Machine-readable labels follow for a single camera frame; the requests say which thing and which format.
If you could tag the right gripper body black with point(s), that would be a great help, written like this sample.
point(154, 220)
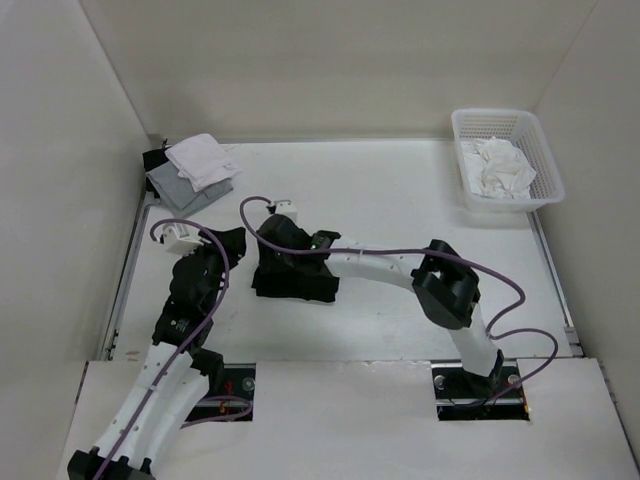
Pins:
point(270, 256)

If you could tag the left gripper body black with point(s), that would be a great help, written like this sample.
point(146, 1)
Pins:
point(216, 268)

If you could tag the black tank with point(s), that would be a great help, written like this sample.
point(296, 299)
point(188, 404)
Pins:
point(151, 160)
point(280, 275)

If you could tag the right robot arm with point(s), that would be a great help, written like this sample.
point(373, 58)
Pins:
point(447, 292)

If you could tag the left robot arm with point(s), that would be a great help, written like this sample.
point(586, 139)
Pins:
point(178, 371)

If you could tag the folded grey tank top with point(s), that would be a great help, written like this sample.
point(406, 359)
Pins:
point(177, 194)

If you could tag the folded white tank top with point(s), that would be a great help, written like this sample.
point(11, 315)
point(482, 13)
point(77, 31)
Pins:
point(202, 161)

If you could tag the folded black tank top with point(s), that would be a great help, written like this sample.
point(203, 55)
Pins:
point(151, 160)

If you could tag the white tank top in basket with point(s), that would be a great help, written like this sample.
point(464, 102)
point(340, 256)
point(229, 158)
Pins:
point(497, 169)

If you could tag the white plastic laundry basket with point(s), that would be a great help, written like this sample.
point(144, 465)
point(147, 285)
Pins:
point(524, 131)

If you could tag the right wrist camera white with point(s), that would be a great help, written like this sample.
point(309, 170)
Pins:
point(284, 208)

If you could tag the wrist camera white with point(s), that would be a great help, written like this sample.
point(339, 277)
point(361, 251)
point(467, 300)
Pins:
point(178, 240)
point(284, 208)

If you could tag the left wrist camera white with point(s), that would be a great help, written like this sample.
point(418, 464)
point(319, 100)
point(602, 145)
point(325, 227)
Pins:
point(178, 240)

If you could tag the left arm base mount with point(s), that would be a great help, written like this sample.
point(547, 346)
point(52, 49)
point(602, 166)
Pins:
point(230, 398)

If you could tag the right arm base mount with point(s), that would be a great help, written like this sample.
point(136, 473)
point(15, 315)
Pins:
point(456, 400)

